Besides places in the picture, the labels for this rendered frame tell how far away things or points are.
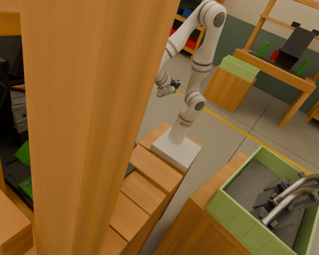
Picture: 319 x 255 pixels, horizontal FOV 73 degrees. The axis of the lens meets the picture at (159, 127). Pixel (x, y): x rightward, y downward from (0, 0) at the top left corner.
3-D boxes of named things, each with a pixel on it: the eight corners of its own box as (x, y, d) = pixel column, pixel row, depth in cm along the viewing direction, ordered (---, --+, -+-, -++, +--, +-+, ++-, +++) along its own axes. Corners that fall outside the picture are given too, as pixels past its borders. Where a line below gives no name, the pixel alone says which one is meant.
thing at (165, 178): (9, 69, 161) (7, 49, 152) (173, 193, 116) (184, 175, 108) (-12, 72, 150) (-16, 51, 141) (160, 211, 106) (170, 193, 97)
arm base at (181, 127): (172, 131, 136) (183, 110, 126) (184, 140, 133) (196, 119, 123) (165, 137, 129) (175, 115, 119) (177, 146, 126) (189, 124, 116)
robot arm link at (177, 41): (156, 37, 87) (166, 46, 82) (209, -8, 84) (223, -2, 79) (165, 53, 94) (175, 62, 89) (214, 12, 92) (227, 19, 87)
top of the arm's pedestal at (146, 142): (161, 125, 152) (163, 121, 150) (201, 149, 144) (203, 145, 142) (135, 146, 127) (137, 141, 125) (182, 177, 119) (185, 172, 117)
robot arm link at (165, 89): (158, 98, 103) (153, 94, 98) (153, 77, 106) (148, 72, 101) (175, 91, 100) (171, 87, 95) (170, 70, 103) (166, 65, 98)
